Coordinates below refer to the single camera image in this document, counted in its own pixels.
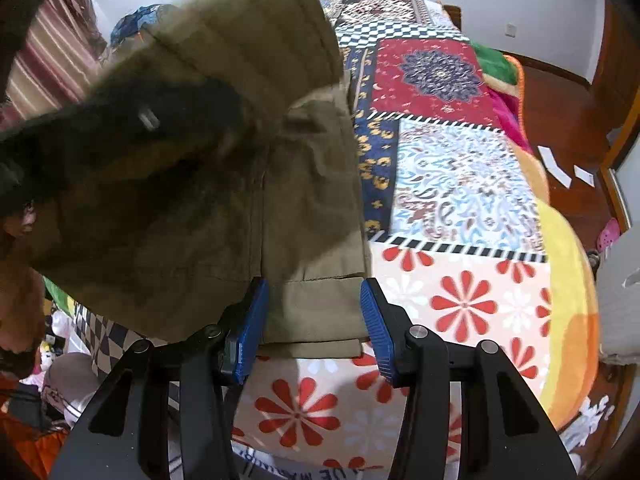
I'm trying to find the olive khaki pants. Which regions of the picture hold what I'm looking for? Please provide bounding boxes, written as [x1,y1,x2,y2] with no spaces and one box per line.
[1,0,370,359]

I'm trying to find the person hand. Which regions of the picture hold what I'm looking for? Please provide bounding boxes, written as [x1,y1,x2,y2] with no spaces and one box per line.
[1,206,46,379]

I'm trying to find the green orange fleece blanket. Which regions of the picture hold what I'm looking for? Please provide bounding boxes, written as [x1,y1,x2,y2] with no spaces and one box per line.
[471,42,600,429]

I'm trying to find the white cabinet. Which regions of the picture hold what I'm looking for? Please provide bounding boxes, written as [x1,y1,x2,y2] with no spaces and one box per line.
[597,110,639,364]

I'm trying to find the pink slipper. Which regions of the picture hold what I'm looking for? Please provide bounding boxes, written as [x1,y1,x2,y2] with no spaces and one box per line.
[596,218,620,252]

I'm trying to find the white paper piece on floor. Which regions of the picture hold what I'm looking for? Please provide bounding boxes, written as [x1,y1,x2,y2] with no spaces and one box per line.
[538,145,572,188]

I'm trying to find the striped maroon curtain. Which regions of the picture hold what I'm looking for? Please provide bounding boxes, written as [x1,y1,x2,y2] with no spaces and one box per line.
[1,0,106,129]

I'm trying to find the pile of clothes and bags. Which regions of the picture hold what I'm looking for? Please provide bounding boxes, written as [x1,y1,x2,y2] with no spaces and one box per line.
[110,3,175,48]

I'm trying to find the wooden door frame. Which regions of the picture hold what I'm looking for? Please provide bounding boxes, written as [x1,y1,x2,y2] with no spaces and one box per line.
[588,0,639,182]

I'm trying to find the wall socket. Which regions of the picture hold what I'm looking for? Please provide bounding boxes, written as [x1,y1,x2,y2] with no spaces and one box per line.
[504,24,516,38]

